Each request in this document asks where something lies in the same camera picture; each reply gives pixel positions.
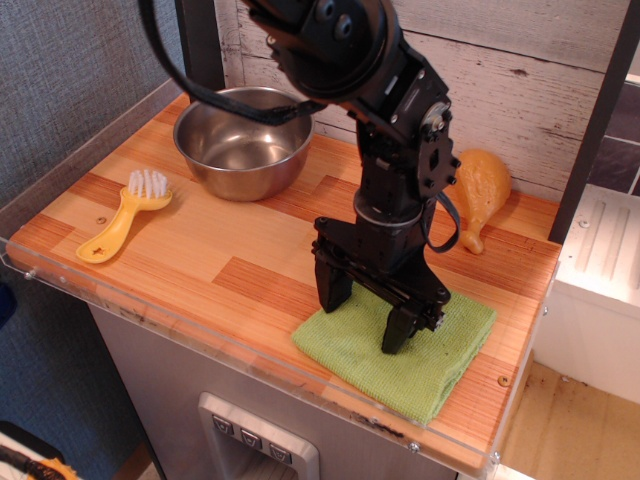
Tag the white toy sink unit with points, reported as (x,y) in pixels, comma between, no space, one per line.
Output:
(589,328)

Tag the grey toy fridge cabinet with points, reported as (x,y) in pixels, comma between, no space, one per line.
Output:
(164,380)

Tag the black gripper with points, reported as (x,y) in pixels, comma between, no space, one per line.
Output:
(389,261)

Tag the steel bowl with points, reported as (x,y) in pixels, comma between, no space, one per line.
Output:
(237,159)

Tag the clear acrylic guard rail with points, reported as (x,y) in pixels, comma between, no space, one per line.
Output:
(248,315)

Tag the orange object bottom left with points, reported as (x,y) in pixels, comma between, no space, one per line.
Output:
(51,469)

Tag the yellow brush white bristles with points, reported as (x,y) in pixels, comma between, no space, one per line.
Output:
(147,190)

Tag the dark grey post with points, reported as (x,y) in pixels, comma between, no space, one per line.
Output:
(619,65)

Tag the green cloth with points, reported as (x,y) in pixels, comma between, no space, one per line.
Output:
(417,380)

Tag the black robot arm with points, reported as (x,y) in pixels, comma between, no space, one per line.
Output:
(353,54)

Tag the silver dispenser panel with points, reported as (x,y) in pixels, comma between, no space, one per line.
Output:
(246,446)

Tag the toy chicken drumstick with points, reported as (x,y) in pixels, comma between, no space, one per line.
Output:
(484,184)

